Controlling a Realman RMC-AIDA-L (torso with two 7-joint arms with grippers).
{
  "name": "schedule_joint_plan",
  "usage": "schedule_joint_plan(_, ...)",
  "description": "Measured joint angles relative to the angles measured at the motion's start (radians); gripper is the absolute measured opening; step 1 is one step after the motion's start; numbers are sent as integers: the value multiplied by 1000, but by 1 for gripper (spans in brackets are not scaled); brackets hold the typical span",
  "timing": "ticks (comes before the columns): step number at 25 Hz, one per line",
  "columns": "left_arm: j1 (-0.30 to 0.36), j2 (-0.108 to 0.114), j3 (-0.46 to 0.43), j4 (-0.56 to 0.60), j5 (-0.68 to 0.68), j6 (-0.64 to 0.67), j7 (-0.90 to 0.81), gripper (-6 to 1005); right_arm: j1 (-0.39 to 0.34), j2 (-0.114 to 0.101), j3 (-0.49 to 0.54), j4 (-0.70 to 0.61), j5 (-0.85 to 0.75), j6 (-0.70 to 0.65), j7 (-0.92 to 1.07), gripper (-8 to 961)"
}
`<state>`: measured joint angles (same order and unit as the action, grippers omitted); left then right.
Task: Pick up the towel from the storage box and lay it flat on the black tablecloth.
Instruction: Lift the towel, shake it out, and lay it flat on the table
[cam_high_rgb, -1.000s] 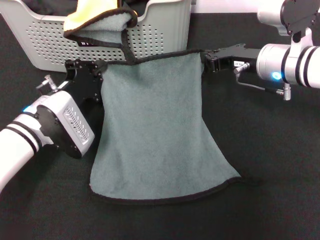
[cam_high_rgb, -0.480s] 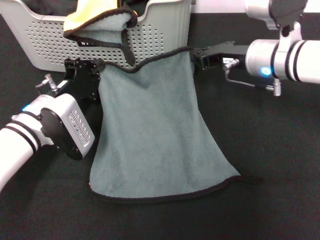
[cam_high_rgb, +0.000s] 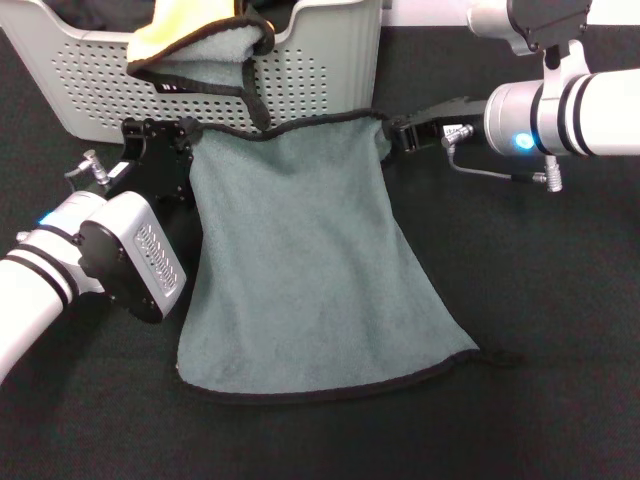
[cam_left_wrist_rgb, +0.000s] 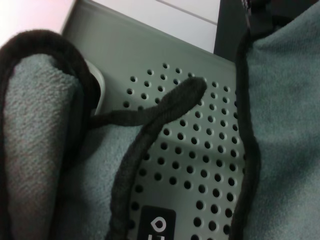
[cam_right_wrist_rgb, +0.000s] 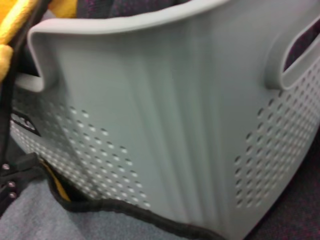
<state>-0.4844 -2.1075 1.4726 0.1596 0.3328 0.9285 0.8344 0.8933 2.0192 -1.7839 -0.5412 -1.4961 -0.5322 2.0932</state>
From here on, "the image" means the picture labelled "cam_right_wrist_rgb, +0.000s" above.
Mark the grey perforated plastic storage box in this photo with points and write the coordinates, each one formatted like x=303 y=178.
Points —
x=175 y=112

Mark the grey yellow towel black trim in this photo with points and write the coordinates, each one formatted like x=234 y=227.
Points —
x=20 y=21
x=50 y=220

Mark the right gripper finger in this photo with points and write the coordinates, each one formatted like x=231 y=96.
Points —
x=10 y=180

